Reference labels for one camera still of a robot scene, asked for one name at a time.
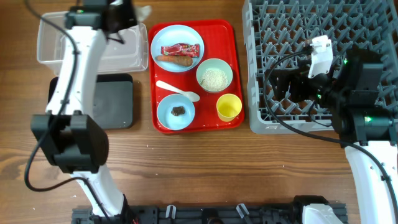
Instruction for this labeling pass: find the white tissue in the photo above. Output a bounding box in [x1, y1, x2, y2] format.
[134, 6, 152, 22]

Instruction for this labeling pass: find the red snack wrapper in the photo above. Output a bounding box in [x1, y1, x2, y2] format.
[161, 43, 200, 58]

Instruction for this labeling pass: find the orange carrot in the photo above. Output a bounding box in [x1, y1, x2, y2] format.
[155, 55, 193, 67]

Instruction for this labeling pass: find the light green bowl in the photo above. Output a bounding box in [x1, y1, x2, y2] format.
[196, 58, 233, 93]

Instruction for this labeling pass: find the white rice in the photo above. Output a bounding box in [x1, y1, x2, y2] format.
[200, 68, 228, 91]

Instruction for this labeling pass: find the dark food scrap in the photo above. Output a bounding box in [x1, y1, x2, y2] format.
[170, 106, 185, 116]

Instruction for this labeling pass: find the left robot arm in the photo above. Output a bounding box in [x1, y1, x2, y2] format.
[30, 0, 138, 223]

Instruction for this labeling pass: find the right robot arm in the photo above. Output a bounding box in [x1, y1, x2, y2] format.
[265, 49, 397, 223]

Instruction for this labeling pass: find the grey dishwasher rack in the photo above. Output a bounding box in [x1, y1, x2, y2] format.
[242, 0, 397, 134]

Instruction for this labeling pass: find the large light blue plate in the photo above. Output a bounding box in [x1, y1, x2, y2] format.
[150, 25, 205, 73]

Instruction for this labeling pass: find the yellow plastic cup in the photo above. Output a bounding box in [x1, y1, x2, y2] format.
[216, 93, 243, 122]

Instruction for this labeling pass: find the clear plastic bin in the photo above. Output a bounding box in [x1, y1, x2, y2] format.
[37, 21, 149, 76]

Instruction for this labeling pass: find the black plastic tray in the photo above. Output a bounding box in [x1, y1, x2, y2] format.
[46, 72, 133, 134]

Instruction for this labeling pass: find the white plastic spoon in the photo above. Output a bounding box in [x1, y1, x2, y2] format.
[155, 80, 200, 102]

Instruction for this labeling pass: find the small light blue plate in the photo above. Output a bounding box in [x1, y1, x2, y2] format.
[156, 94, 195, 131]

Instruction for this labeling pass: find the right black cable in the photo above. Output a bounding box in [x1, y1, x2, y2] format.
[262, 46, 398, 218]

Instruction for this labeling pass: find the black cable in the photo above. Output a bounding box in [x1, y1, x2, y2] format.
[262, 46, 398, 218]
[23, 0, 109, 218]

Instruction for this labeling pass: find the left black cable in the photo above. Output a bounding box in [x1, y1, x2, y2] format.
[23, 0, 109, 218]

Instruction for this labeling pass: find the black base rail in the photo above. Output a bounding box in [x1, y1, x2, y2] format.
[70, 203, 348, 224]

